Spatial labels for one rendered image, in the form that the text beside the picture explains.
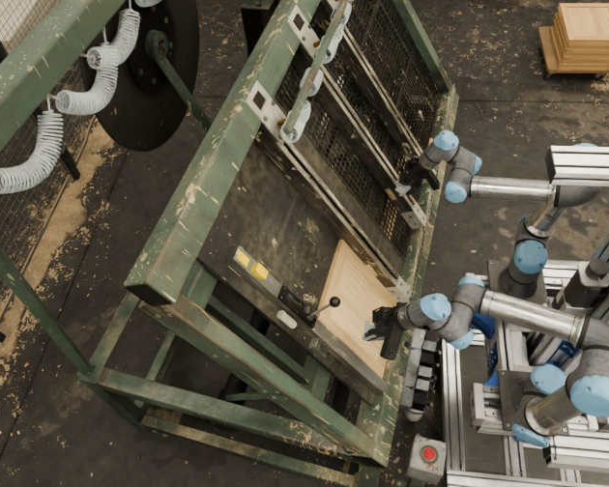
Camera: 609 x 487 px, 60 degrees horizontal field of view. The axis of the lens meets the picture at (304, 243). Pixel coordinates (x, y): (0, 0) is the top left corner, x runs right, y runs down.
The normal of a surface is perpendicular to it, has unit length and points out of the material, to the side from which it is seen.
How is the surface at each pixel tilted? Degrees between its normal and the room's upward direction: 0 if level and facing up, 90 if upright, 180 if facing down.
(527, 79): 0
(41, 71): 90
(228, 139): 59
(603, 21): 0
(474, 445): 0
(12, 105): 90
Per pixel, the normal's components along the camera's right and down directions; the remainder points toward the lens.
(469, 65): -0.07, -0.57
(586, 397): -0.46, 0.67
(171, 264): 0.78, -0.13
